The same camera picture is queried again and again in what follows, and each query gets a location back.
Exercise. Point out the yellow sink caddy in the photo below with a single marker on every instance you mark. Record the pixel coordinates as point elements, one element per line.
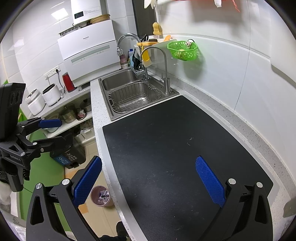
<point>149,56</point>

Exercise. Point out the white countertop dishwasher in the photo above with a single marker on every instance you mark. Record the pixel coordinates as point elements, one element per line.
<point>90,52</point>

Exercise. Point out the steel pot on shelf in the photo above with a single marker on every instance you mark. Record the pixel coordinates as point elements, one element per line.
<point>68,114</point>

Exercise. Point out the white rice cooker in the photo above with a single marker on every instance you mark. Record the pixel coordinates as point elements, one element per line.
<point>51,94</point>
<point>35,101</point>

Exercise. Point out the chrome mixer faucet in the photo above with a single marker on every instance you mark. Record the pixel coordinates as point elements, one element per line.
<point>138,68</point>

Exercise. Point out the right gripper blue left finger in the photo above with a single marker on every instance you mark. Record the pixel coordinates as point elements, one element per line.
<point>84,179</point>

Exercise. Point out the green plastic wall basket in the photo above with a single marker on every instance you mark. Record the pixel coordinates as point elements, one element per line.
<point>183,50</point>

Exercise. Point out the pink round waste basket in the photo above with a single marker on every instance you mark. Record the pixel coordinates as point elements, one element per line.
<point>95,197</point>

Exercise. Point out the white open shelf unit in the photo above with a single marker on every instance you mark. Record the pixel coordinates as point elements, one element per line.
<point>70,102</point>

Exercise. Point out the steel wire sink basket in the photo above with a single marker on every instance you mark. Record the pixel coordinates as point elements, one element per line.
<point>133,96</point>

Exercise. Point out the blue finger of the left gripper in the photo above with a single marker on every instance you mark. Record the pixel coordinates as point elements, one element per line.
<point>51,144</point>
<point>53,123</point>

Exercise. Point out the white storage box left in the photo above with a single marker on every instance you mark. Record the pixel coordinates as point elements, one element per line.
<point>85,136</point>

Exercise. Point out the left black shoe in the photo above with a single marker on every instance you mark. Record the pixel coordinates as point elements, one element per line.
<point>121,231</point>

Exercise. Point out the stainless steel sink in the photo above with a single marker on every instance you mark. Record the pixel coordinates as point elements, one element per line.
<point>123,77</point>

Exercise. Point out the black and blue recycling bin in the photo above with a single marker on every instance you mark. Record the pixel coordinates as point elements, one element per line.
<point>71,155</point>

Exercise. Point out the red kettle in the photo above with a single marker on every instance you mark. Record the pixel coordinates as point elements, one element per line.
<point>68,82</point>

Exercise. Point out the black countertop mat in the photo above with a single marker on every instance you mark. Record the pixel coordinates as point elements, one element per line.
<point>154,153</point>

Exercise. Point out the crumpled white paper trash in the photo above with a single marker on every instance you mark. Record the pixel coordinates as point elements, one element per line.
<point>104,196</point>

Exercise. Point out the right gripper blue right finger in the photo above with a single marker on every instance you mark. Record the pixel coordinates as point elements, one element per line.
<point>212,184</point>

